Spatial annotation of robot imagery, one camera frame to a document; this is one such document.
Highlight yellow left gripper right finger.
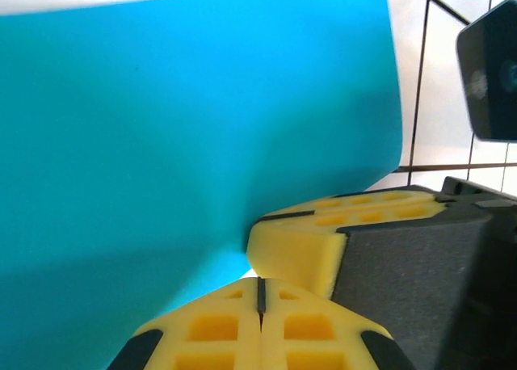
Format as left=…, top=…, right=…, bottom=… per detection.
left=261, top=279, right=417, bottom=370

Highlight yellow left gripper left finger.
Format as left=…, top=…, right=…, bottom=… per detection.
left=107, top=276, right=263, bottom=370

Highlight teal cloth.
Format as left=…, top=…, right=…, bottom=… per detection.
left=0, top=0, right=405, bottom=370

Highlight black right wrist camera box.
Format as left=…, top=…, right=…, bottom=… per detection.
left=456, top=0, right=517, bottom=143

